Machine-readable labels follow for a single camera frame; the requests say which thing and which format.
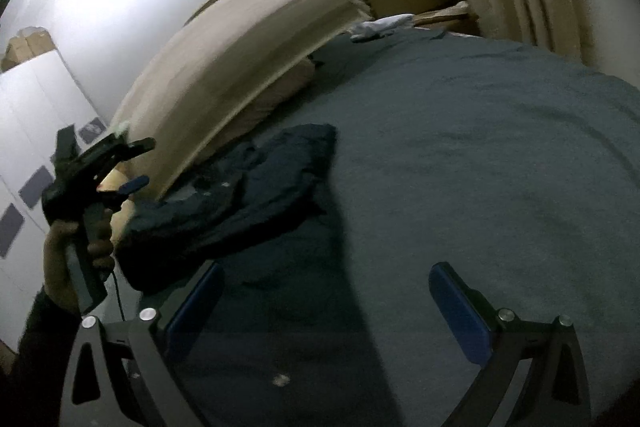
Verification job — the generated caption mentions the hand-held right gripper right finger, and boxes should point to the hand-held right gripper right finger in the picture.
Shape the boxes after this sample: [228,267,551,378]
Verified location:
[429,261,593,427]

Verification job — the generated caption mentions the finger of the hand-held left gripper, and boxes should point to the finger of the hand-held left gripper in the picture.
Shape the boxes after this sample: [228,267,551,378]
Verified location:
[99,175,151,208]
[116,137,157,158]

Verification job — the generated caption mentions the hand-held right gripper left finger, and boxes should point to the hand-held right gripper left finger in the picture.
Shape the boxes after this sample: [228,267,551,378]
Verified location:
[62,261,226,427]

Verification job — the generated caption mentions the dark navy jacket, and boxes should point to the dark navy jacket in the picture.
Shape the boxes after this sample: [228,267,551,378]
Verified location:
[115,123,338,293]

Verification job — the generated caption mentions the person's left forearm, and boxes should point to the person's left forearm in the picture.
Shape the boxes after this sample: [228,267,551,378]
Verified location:
[7,286,85,427]

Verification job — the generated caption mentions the person's left hand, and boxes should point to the person's left hand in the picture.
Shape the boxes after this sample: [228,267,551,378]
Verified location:
[44,219,116,314]

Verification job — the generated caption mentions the white wardrobe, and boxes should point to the white wardrobe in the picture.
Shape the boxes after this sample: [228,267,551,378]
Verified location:
[0,49,108,308]

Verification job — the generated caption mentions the beige wooden headboard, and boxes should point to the beige wooden headboard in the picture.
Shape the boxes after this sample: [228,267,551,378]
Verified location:
[107,0,373,202]

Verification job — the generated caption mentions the grey bed blanket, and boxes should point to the grey bed blanket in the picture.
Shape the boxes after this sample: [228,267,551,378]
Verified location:
[107,24,640,427]

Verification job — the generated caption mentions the white crumpled cloth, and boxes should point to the white crumpled cloth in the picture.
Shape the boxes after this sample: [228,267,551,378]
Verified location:
[349,14,416,44]

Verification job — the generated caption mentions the flat cardboard piece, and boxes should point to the flat cardboard piece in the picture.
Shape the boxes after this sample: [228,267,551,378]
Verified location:
[412,1,473,30]

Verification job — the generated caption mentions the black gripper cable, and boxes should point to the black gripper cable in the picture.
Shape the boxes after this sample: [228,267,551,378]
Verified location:
[111,268,126,323]

